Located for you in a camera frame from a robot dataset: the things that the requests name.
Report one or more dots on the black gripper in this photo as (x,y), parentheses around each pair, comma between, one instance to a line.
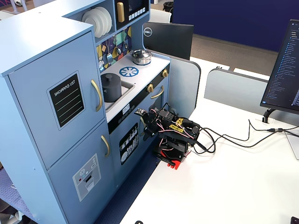
(148,124)

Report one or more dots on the dark gray pot lid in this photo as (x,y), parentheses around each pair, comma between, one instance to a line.
(109,78)

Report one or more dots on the red and black arm base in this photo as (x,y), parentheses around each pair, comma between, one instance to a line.
(175,161)

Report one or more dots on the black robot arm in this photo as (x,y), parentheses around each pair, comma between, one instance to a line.
(184,134)

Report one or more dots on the shiny steel pot with lid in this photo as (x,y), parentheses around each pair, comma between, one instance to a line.
(140,57)

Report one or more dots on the gold stove knob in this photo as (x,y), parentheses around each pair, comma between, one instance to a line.
(165,73)
(150,88)

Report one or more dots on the gray toy sink basin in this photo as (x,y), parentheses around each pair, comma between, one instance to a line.
(127,89)

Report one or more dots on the dark gray tall pot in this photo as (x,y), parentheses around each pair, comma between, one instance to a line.
(112,93)

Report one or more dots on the gray desk divider panel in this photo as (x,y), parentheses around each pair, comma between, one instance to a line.
(233,91)
(184,84)

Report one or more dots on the gray water dispenser panel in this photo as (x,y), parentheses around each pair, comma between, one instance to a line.
(87,177)

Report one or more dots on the metal toy spatula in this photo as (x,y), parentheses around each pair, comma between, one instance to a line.
(109,58)

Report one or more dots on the metal toy ladle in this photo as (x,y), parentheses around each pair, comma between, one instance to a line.
(118,50)

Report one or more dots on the black shopping list board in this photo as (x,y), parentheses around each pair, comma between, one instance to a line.
(66,101)

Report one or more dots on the small metal toy spoon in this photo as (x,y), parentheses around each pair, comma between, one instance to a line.
(125,44)

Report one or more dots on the black Dell monitor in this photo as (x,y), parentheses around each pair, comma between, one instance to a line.
(170,39)

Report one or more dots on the white chair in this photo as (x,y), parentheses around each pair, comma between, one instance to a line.
(160,16)

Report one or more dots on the white toy plate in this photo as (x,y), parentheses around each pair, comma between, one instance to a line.
(104,18)
(109,17)
(91,22)

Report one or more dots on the black toy microwave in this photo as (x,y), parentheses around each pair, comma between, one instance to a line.
(134,5)

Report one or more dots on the black trash bin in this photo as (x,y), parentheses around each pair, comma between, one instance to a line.
(168,6)

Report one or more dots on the light blue toy kitchen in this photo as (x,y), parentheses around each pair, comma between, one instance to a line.
(35,70)

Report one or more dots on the monitor with lit screen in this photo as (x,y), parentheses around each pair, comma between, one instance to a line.
(283,70)

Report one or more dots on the silver monitor stand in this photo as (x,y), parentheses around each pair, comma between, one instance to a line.
(294,147)

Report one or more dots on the black phone corner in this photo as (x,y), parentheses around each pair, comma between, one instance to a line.
(295,220)

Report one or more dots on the small wrist camera board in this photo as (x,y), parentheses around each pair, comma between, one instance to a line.
(140,112)

